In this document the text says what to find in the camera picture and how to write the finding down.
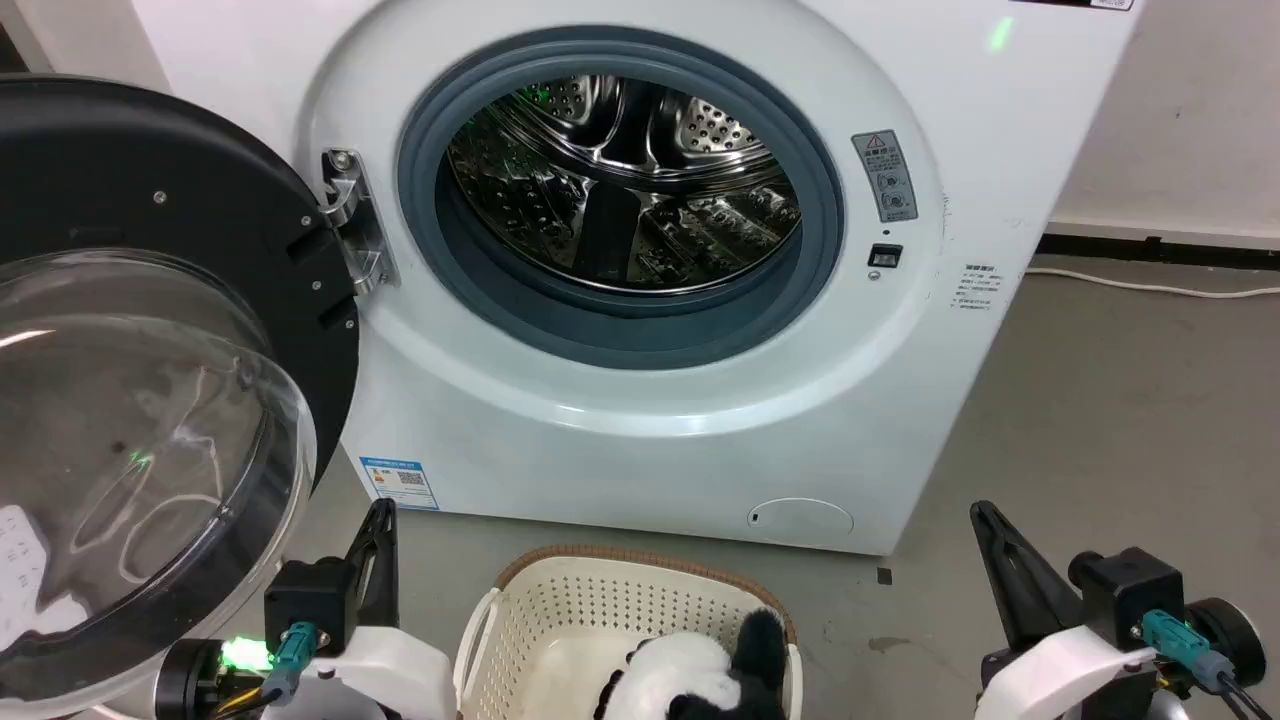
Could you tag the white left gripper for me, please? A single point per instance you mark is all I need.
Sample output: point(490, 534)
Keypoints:
point(400, 670)

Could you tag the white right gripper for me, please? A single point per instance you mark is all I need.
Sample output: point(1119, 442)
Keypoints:
point(1060, 670)

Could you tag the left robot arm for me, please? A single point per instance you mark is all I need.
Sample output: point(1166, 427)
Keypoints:
point(195, 680)

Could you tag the white front-load washing machine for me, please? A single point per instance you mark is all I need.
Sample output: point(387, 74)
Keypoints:
point(900, 400)

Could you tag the blue energy label sticker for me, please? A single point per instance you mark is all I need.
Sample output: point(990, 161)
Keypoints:
point(400, 484)

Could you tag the white plastic laundry basket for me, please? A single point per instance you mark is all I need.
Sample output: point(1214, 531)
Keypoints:
point(600, 610)

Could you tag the round white filter cover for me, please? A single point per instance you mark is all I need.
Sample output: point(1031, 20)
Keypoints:
point(800, 522)

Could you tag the small printed text label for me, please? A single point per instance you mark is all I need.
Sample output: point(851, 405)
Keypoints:
point(977, 287)

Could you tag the black and white panda toy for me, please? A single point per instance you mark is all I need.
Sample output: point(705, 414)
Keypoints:
point(680, 668)

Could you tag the grey rubber door gasket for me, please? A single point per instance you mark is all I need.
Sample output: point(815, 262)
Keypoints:
point(620, 335)

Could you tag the chrome door hinge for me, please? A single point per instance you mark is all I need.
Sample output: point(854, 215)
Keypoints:
point(355, 220)

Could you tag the black door latch slot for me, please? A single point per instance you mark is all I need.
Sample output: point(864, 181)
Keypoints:
point(885, 256)

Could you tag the grey warning sticker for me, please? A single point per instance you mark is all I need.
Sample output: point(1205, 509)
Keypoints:
point(885, 175)

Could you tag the stainless steel washer drum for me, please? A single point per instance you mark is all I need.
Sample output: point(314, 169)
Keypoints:
point(700, 230)

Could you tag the black washer door, clear bowl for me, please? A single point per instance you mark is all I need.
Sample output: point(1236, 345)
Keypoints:
point(150, 150)

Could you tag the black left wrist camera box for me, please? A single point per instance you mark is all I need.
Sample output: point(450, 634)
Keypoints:
point(310, 600)

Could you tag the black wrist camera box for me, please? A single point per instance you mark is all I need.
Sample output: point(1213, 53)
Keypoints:
point(310, 600)
point(1130, 595)

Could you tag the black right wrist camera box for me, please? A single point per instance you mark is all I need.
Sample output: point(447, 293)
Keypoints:
point(1130, 595)

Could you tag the black wall baseboard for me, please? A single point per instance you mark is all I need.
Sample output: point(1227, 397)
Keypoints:
point(1150, 250)

